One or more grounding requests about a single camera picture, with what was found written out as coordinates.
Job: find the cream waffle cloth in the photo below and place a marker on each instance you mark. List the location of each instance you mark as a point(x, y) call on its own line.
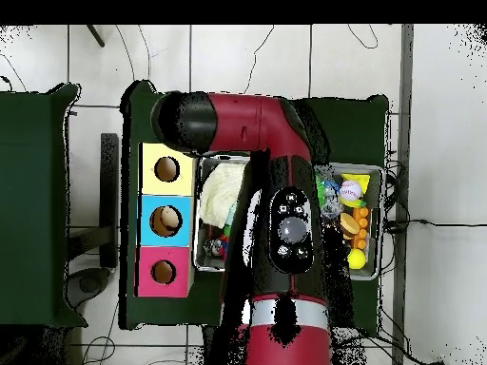
point(220, 190)

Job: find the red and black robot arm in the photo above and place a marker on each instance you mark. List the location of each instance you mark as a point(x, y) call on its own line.
point(289, 342)

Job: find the wooden box with three holes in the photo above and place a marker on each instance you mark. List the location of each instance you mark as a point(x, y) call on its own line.
point(179, 182)

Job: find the silver mesh bin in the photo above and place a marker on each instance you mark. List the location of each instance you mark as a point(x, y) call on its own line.
point(207, 266)

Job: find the white baseball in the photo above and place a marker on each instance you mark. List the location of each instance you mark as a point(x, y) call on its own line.
point(350, 190)

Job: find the round wooden burger toy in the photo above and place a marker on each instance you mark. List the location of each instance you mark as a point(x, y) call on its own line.
point(349, 224)

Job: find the yellow ball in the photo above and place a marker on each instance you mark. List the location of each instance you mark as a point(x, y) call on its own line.
point(356, 258)

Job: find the dark green table cloth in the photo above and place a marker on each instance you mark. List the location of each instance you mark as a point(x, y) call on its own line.
point(354, 125)

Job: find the green cloth side table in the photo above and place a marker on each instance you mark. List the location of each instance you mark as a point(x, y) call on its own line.
point(34, 152)

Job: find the black rod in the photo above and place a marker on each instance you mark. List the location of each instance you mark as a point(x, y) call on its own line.
point(96, 36)

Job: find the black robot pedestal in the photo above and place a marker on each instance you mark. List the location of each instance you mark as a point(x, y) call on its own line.
point(213, 342)

